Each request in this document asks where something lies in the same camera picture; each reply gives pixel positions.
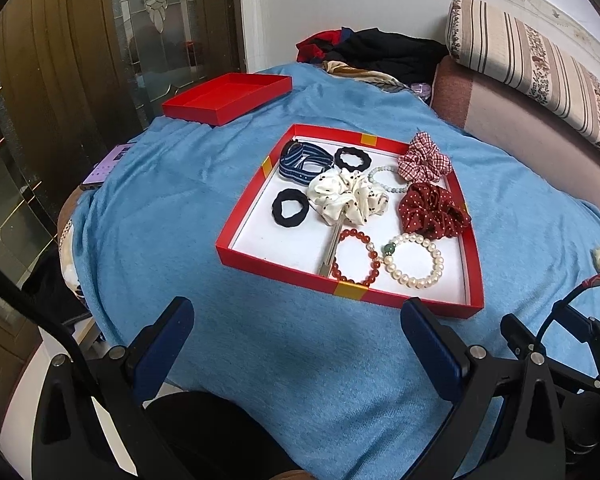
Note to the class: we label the red checked scrunchie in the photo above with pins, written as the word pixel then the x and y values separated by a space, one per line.
pixel 420 162

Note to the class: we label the red jewelry box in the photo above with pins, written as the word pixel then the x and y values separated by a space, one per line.
pixel 280 240

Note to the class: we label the striped floral cushion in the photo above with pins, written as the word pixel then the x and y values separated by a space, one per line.
pixel 530 55

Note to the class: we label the blue blanket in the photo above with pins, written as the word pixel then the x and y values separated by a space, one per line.
pixel 180 240

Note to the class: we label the red box lid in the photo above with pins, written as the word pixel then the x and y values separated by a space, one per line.
pixel 230 92

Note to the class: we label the patterned bedsheet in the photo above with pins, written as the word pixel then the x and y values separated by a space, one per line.
pixel 69 260

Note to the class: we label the white dotted scrunchie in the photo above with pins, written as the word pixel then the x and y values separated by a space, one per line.
pixel 340 192

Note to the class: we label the purple cloth item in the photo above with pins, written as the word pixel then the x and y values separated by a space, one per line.
pixel 421 91

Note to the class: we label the dark red dotted scrunchie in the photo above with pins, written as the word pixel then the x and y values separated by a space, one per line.
pixel 430 210

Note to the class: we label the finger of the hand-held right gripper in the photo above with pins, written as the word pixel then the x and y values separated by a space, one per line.
pixel 515 332

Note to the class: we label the red garment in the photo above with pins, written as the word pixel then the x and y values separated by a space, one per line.
pixel 312 47

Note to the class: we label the black garment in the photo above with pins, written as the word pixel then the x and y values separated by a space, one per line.
pixel 395 55

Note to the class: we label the beige patterned scarf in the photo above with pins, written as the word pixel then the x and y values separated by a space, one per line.
pixel 350 71

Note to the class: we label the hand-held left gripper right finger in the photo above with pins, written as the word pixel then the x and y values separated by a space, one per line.
pixel 430 350

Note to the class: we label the wooden door with stained glass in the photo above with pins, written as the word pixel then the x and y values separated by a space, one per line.
pixel 55 85

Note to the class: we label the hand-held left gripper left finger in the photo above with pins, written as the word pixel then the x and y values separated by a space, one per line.
pixel 161 345

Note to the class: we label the silver hair clip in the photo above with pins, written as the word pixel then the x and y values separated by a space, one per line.
pixel 330 255

